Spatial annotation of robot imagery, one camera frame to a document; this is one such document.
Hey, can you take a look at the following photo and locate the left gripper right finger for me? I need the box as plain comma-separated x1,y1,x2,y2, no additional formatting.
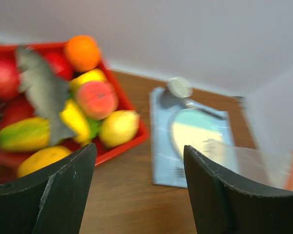
184,145,293,234

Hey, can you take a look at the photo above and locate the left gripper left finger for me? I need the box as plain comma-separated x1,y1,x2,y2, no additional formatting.
0,143,97,234

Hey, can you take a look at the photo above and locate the clear zip top bag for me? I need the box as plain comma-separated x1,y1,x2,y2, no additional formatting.
203,68,293,191

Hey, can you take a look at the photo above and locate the orange yellow mango toy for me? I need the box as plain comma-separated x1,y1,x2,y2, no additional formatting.
17,146,72,178

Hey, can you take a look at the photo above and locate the blue checked cloth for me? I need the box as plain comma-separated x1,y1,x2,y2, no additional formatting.
149,87,238,188

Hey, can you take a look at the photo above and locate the green yellow mango toy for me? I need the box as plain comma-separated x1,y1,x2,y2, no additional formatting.
0,117,50,153

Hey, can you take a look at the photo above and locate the blue cream plate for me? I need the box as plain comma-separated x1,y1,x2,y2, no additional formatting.
170,109,232,164

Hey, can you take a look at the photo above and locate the yellow banana toy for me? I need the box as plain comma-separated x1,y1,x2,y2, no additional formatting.
60,98,91,146

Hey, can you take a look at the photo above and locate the metal spoon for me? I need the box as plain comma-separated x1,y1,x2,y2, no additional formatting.
184,102,226,120

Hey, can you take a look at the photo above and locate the yellow lemon toy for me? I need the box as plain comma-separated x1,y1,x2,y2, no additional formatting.
99,110,140,148

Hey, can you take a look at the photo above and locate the red plastic tray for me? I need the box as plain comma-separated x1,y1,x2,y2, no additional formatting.
0,42,149,184

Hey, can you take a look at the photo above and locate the grey toy fish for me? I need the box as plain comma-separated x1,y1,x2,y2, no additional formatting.
14,45,77,146

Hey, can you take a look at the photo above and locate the peach toy fruit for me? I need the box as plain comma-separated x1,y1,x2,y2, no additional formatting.
75,81,118,120

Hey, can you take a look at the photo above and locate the grey white cup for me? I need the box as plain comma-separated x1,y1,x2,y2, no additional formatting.
160,77,192,108

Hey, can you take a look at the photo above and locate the yellow pepper toy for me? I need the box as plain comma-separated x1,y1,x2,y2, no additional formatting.
69,68,107,93

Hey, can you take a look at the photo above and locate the red apple toy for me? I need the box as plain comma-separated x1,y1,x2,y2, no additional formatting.
43,52,73,81

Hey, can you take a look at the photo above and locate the orange fruit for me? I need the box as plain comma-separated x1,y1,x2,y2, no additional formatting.
64,35,101,72

